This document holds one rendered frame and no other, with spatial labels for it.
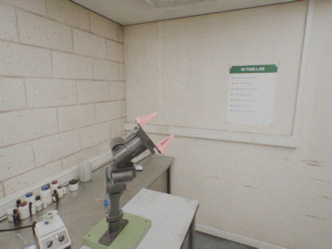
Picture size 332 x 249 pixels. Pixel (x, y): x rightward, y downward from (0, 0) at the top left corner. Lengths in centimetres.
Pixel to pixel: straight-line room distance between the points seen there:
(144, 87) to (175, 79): 40
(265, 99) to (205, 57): 72
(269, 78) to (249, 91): 20
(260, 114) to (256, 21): 87
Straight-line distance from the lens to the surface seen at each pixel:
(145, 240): 127
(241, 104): 213
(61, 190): 176
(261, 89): 213
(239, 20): 222
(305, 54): 216
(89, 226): 143
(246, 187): 238
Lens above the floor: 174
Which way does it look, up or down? 10 degrees down
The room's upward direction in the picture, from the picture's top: straight up
